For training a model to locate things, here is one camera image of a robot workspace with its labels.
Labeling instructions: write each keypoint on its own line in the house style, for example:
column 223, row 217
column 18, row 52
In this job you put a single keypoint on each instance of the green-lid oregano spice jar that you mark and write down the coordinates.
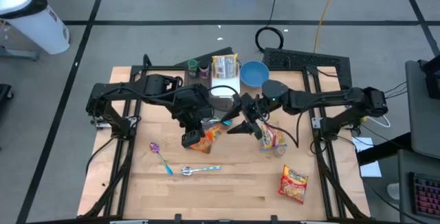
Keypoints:
column 192, row 67

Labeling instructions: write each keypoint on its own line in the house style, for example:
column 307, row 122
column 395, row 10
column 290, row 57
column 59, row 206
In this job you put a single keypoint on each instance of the white blue ramen packet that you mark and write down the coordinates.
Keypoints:
column 271, row 138

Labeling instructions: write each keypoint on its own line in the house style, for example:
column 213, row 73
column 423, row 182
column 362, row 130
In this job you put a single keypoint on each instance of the orange chicken ramen packet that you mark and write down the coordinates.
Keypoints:
column 206, row 143
column 292, row 186

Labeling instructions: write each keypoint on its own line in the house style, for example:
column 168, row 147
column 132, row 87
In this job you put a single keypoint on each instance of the white computer mouse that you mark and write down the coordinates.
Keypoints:
column 393, row 191

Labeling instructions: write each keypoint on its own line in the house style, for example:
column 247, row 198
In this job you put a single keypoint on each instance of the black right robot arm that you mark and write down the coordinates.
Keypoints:
column 326, row 98

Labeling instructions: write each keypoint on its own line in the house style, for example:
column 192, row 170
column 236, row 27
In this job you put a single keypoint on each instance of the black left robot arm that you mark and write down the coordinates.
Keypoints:
column 137, row 86

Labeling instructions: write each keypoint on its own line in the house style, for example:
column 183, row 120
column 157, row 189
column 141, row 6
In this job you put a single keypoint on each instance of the grey desk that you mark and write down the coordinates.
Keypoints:
column 423, row 124

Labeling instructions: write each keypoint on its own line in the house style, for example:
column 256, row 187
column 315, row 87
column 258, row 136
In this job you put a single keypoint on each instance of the grey plastic bin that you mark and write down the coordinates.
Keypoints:
column 197, row 84

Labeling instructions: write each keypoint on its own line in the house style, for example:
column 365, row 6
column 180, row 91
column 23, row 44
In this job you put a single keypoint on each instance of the white trash can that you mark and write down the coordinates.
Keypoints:
column 38, row 24

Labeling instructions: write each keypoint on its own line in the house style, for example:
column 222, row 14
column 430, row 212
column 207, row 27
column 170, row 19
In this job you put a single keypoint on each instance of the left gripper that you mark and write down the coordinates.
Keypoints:
column 192, row 119

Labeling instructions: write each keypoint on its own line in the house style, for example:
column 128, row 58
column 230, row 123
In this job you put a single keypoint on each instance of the backlit black keyboard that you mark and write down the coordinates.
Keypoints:
column 428, row 196

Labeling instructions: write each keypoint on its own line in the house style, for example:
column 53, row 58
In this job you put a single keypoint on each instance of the small clear spice jar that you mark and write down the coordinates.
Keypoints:
column 280, row 151

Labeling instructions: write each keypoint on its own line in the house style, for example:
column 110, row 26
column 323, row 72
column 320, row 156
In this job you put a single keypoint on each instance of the blue bowl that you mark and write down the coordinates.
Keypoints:
column 254, row 74

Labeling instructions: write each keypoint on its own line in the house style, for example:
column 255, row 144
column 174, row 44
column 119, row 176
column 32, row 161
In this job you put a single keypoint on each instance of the yellow ramen packet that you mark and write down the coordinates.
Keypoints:
column 225, row 66

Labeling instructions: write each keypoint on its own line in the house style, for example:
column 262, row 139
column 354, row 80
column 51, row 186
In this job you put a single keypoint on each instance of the purple-label spice bottle black lid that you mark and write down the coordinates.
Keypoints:
column 205, row 71

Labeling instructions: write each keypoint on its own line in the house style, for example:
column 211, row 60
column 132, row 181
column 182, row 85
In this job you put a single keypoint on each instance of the white paper sheet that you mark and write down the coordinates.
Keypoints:
column 368, row 169

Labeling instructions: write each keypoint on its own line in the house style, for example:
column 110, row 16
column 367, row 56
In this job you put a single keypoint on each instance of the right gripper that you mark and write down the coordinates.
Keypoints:
column 256, row 109

